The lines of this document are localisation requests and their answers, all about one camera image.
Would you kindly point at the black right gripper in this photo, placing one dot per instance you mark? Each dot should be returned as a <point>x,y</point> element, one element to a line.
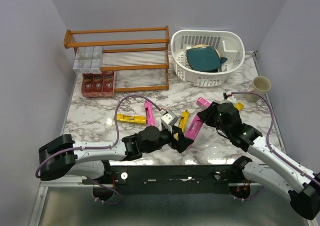
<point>206,115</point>

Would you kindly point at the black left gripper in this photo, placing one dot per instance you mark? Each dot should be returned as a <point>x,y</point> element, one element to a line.
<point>180,144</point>

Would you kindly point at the large pink toothpaste box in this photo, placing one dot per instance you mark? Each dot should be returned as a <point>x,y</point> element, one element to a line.
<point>202,103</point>

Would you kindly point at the yellow toothpaste box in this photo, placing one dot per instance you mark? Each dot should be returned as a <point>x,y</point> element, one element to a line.
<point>139,120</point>
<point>183,120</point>
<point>239,106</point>

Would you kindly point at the red 3D toothpaste box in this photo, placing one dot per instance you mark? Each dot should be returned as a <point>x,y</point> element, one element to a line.
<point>108,84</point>
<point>87,85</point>
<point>97,85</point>

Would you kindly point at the silver toothpaste box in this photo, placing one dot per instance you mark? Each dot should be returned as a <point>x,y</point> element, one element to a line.
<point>97,60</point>
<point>78,60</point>
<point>87,59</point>

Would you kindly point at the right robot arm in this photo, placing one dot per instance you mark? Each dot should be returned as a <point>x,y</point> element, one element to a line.
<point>286,177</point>

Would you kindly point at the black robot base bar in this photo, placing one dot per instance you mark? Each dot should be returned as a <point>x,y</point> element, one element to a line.
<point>171,179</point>

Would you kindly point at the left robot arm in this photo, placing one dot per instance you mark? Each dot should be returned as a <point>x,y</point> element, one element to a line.
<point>63,155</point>

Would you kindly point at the orange wooden three-tier shelf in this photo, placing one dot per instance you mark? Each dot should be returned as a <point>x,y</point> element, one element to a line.
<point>138,56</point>

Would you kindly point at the teal square plate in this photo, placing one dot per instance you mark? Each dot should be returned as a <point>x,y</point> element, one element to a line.
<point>203,59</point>

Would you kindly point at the beige ceramic mug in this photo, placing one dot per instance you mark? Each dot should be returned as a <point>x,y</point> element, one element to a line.
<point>259,86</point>

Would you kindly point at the white plastic basket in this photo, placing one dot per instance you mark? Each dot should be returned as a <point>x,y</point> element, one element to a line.
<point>228,45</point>

